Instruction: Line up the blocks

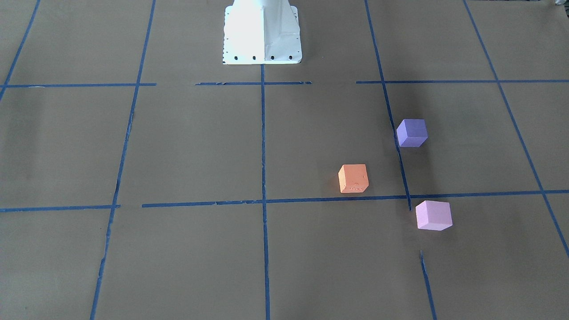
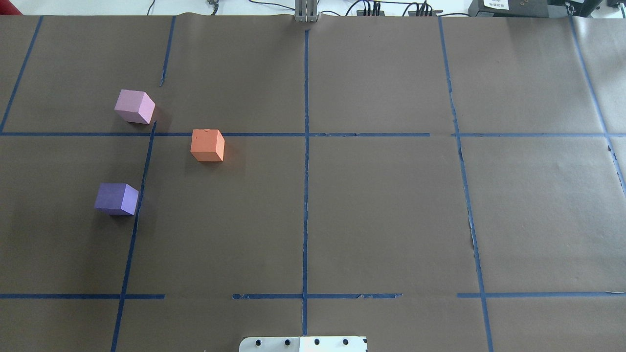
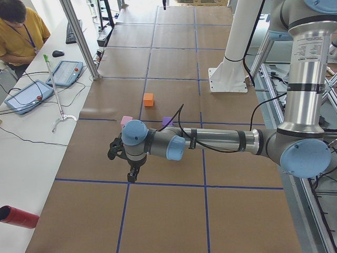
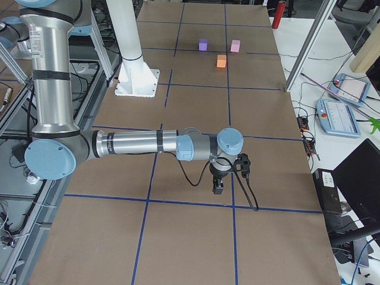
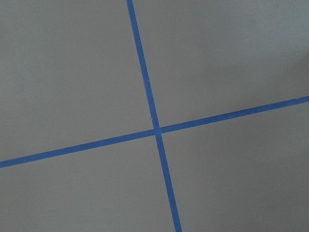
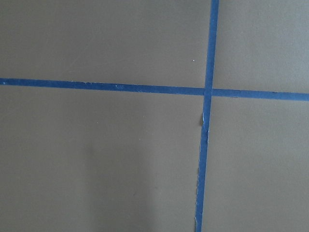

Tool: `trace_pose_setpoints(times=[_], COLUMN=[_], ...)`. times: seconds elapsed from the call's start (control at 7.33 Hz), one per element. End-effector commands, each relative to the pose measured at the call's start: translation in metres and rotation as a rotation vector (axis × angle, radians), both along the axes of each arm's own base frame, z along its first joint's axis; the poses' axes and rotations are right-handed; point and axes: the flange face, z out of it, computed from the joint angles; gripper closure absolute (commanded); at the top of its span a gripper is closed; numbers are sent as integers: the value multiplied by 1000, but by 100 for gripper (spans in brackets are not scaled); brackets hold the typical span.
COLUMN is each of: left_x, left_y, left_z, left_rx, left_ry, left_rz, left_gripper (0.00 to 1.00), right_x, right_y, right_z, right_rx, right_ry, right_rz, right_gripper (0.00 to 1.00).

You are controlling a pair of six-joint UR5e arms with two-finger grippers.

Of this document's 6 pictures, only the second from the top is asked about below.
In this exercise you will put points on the orange foam cube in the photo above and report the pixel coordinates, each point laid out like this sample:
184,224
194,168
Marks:
207,145

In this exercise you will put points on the brown paper table cover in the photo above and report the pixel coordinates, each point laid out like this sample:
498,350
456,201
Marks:
431,184

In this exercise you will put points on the pink foam cube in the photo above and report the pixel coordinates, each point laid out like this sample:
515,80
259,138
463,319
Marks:
134,106

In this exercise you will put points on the purple foam cube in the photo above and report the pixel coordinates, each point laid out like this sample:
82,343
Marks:
117,199

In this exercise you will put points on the black power strip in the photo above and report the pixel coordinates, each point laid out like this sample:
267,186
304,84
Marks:
423,13

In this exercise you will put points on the black box with label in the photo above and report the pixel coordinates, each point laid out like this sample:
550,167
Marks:
517,8

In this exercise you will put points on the grey camera stand post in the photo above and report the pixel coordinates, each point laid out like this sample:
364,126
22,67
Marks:
306,11

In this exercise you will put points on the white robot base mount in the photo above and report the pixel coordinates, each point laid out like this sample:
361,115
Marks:
304,344

